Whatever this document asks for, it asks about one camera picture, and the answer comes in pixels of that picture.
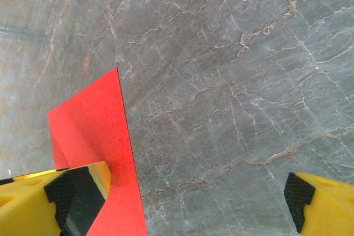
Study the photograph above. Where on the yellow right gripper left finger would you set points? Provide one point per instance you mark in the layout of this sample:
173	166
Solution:
30	208

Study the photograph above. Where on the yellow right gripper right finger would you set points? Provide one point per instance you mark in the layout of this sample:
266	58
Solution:
329	208

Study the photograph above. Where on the red cloth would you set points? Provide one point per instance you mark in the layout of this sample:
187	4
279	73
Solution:
94	125

